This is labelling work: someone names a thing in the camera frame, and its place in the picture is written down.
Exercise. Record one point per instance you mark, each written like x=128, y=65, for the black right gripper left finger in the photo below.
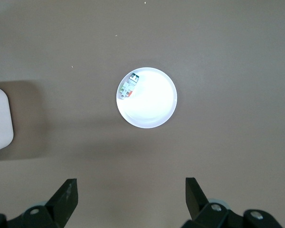
x=61, y=204

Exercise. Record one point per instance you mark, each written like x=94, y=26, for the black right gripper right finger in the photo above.
x=197, y=204

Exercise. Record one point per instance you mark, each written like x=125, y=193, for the white lidded storage box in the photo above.
x=0, y=118

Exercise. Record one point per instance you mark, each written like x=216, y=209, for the pale pink round plate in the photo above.
x=152, y=104

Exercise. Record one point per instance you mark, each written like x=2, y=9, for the white green circuit breaker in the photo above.
x=128, y=86

